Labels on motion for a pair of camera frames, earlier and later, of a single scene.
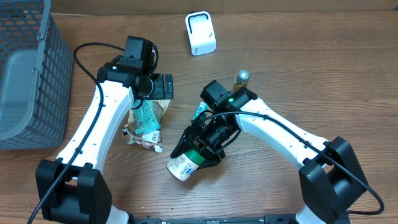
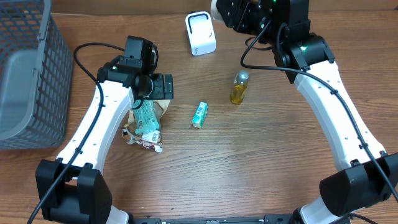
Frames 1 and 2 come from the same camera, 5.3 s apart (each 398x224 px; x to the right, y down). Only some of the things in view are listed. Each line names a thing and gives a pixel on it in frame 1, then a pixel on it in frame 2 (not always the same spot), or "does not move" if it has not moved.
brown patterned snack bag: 151,140 does not move
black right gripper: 193,137 -> 242,15
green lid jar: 183,167 -> 214,12
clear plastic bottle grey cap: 241,79 does not move
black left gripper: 166,86 does not move
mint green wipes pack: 145,116 does not move
